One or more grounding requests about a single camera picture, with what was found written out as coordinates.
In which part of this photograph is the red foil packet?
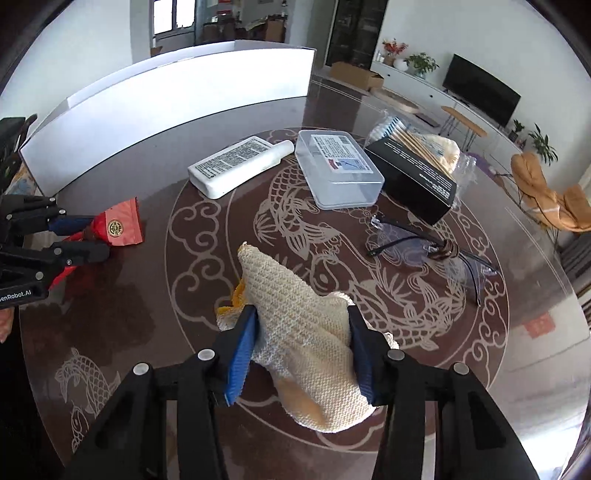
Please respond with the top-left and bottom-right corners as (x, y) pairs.
(46, 198), (145, 289)

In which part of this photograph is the colourful patterned cloth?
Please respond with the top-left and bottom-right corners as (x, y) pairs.
(7, 161), (35, 197)

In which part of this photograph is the grey curtain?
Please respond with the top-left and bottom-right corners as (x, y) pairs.
(556, 231), (591, 324)

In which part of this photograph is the black cardboard box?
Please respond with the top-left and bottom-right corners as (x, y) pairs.
(364, 136), (459, 227)

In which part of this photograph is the red flower arrangement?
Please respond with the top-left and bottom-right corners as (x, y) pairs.
(382, 39), (409, 65)

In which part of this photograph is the white television cabinet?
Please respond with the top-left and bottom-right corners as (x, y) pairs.
(372, 60), (527, 148)

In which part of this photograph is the green leafy potted plant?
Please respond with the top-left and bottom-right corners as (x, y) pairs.
(406, 53), (439, 79)

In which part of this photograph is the large broadleaf potted plant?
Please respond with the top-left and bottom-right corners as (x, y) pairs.
(529, 124), (559, 162)

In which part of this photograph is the clear plastic box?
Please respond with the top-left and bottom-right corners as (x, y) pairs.
(294, 130), (386, 210)

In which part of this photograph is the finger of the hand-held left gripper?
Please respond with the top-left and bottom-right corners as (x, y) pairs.
(2, 196), (95, 236)
(0, 241), (110, 280)

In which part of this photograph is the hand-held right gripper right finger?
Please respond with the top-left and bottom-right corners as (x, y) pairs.
(346, 305), (541, 480)

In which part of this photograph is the brown hair tie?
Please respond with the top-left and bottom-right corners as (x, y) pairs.
(426, 240), (461, 264)

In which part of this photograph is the cotton swab bag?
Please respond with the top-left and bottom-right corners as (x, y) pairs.
(367, 115), (476, 195)

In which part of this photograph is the orange rocking lounge chair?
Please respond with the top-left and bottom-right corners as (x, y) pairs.
(510, 151), (591, 236)

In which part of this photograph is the black glass display cabinet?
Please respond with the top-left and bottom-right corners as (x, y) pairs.
(325, 0), (389, 70)

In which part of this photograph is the brown cardboard box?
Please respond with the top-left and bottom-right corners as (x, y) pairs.
(329, 61), (385, 90)

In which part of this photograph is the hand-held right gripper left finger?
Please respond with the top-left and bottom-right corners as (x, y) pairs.
(62, 304), (259, 480)

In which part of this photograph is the black flat television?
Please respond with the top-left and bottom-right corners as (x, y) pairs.
(442, 54), (522, 127)

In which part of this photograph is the white lotion bottle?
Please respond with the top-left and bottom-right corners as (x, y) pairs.
(188, 137), (295, 200)

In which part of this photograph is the wooden bench with metal legs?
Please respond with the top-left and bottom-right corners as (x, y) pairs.
(441, 105), (488, 153)

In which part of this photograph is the beige round floor cushion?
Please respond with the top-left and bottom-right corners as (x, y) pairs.
(374, 90), (421, 114)

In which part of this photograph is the white board panel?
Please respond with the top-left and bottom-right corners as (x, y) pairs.
(18, 41), (317, 197)

